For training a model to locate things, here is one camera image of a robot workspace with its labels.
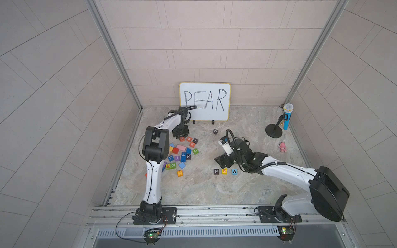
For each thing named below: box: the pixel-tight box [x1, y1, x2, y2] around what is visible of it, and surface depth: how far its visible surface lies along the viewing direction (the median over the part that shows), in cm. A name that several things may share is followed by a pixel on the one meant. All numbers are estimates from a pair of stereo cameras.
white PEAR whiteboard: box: [179, 82, 232, 121], surface depth 102 cm
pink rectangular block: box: [176, 144, 187, 152], surface depth 95 cm
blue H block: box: [180, 151, 187, 163], surface depth 91 cm
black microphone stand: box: [265, 113, 288, 139], surface depth 104 cm
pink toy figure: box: [278, 142, 287, 153], surface depth 95 cm
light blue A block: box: [231, 168, 239, 176], surface depth 86 cm
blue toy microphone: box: [283, 102, 295, 131], surface depth 87 cm
